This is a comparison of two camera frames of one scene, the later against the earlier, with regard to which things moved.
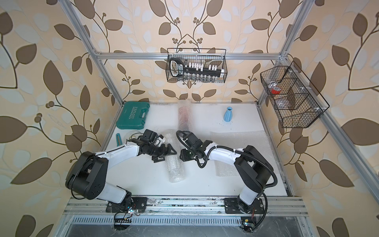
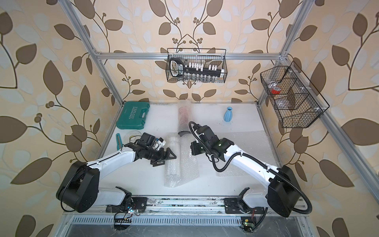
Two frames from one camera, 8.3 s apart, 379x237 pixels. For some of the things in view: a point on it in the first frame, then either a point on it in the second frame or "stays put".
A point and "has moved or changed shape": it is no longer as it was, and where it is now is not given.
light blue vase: [228, 114] stays put
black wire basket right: [295, 99] stays put
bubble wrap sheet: [239, 139] stays put
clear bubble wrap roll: [174, 164] has moved or changed shape
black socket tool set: [195, 71] stays put
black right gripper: [184, 157] -> [195, 150]
